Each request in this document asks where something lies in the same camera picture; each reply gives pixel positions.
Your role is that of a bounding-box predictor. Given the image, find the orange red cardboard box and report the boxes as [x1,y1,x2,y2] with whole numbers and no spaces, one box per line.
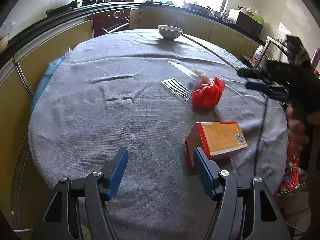
[185,121,247,169]

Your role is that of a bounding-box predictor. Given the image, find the red plastic bag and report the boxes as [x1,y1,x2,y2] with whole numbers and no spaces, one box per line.
[191,77,225,109]

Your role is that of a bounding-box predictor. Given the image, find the clear plastic tray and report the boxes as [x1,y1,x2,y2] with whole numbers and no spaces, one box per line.
[160,78,191,102]
[168,61,200,80]

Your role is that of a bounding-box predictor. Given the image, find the person's right hand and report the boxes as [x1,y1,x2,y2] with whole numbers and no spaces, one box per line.
[286,106,310,153]

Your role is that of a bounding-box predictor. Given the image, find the long bamboo stick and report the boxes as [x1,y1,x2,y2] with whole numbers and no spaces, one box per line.
[182,34,248,71]

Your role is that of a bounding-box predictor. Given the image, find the metal storage rack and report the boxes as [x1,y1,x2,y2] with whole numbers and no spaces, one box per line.
[254,36,289,68]

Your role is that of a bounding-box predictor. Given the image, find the black microwave oven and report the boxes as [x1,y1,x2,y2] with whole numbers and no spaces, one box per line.
[228,9,263,37]

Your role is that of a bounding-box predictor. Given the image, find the grey tablecloth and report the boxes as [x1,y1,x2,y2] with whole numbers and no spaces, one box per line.
[27,28,288,240]

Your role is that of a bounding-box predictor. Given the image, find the white ceramic bowl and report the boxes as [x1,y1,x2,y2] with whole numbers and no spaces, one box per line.
[158,24,183,40]

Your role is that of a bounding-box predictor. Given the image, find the red plastic waste basket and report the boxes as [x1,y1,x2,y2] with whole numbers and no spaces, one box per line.
[279,139,299,192]

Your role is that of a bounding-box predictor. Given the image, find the yellow base cabinets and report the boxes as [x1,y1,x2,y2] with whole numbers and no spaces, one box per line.
[0,3,266,230]

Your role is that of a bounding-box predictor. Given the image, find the blue under cloth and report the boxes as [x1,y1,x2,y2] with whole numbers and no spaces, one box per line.
[30,55,67,114]

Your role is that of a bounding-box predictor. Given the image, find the dark red built-in oven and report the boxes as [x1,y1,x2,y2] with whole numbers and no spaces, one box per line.
[92,7,131,37]

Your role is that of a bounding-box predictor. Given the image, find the gas stove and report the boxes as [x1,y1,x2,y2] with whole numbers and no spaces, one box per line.
[46,0,80,18]

